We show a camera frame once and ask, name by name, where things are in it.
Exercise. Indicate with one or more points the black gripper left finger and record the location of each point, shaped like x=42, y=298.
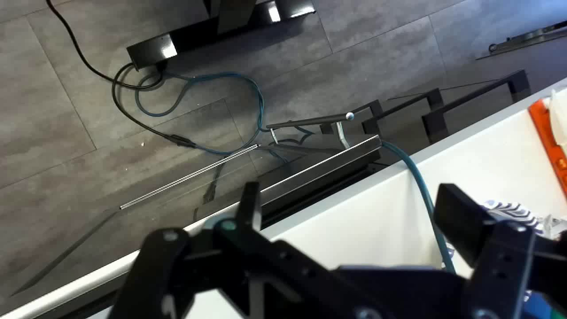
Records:
x=178, y=266

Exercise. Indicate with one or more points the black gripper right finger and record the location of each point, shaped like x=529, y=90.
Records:
x=503, y=259

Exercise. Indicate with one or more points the orange snack package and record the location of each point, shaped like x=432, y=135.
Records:
x=547, y=138

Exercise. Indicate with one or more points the white plastic knife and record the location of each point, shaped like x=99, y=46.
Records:
x=559, y=111

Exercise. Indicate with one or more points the metal clamp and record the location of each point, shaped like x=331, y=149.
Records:
x=308, y=122

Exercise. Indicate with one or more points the dark metal bar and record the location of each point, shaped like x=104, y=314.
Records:
x=526, y=37

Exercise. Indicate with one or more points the black stand base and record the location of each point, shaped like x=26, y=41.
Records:
x=196, y=35

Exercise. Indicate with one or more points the black metal leg frame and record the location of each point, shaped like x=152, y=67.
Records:
x=520, y=81
x=435, y=99

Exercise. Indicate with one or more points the aluminium rail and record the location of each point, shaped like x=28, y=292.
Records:
x=322, y=168

